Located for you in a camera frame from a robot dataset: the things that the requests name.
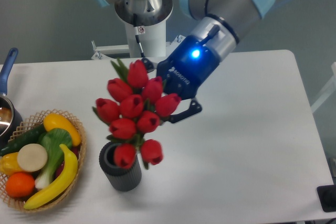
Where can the white frame at right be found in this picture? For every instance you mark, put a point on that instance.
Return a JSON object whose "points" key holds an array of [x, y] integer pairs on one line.
{"points": [[327, 90]]}

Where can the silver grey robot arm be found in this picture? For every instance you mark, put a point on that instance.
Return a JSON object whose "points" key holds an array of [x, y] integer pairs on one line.
{"points": [[230, 20]]}

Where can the green bok choy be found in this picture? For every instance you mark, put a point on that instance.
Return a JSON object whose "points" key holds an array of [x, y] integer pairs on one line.
{"points": [[51, 141]]}

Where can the green cucumber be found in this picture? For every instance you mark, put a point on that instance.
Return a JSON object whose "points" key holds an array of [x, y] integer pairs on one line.
{"points": [[29, 137]]}

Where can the woven wicker basket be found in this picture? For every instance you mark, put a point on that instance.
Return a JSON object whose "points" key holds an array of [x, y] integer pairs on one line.
{"points": [[28, 124]]}

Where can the beige round disc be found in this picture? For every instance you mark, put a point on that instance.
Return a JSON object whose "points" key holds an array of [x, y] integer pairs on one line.
{"points": [[32, 157]]}

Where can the orange fruit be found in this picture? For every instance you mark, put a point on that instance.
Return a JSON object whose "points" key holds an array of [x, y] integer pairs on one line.
{"points": [[20, 185]]}

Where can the yellow squash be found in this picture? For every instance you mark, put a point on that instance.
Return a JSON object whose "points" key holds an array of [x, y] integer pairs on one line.
{"points": [[57, 121]]}

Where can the black device at edge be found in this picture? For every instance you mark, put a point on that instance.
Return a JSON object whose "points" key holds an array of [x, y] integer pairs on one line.
{"points": [[326, 196]]}

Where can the red tulip bouquet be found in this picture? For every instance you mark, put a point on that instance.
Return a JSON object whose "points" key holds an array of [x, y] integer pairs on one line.
{"points": [[137, 106]]}

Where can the blue handled saucepan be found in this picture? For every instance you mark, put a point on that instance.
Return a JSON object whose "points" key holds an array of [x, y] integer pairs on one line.
{"points": [[10, 117]]}

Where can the white table clamp bracket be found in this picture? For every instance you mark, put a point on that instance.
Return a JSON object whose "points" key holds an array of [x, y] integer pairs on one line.
{"points": [[107, 52]]}

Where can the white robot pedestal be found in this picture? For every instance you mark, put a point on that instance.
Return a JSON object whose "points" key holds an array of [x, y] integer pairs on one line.
{"points": [[145, 29]]}

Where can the dark grey ribbed vase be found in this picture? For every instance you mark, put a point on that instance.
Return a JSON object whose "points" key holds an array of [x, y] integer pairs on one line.
{"points": [[121, 179]]}

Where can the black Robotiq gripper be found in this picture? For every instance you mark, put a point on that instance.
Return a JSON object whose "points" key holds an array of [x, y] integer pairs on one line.
{"points": [[185, 69]]}

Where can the yellow banana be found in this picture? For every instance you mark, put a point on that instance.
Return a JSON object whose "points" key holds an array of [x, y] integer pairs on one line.
{"points": [[59, 185]]}

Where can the yellow bell pepper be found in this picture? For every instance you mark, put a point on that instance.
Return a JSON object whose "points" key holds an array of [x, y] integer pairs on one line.
{"points": [[9, 164]]}

